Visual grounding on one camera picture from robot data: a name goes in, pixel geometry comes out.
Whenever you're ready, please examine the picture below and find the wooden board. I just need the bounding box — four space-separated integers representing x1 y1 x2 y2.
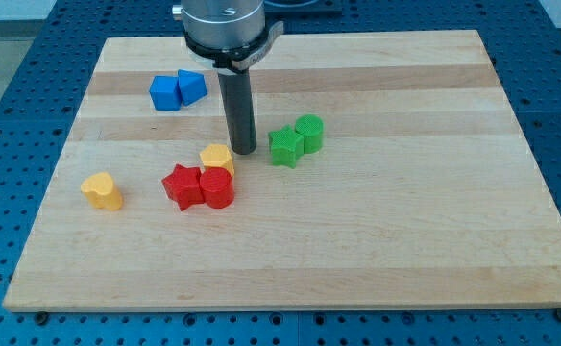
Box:
3 30 561 312

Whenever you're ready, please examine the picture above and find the blue cube block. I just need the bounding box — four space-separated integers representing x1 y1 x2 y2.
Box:
149 76 182 111

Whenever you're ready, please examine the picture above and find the blue triangle block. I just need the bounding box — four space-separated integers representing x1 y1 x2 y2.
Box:
178 69 207 106

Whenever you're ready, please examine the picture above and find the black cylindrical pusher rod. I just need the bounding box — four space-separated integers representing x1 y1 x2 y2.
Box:
218 70 257 155

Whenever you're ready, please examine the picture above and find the yellow heart block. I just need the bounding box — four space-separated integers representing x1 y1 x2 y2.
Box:
80 172 124 211

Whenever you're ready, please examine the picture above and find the red cylinder block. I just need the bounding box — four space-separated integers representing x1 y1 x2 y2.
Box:
200 167 234 209

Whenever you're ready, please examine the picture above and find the red star block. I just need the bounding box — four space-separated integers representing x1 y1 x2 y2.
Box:
161 164 205 211

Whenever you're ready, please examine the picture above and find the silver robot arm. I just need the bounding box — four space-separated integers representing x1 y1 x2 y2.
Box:
171 0 284 155

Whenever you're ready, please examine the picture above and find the green cylinder block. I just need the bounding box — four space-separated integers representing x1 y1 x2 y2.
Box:
295 114 325 154

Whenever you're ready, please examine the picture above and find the yellow hexagon block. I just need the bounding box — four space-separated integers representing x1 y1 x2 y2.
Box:
200 144 235 176

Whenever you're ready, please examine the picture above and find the green star block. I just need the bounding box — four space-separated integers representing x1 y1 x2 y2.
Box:
268 125 305 168

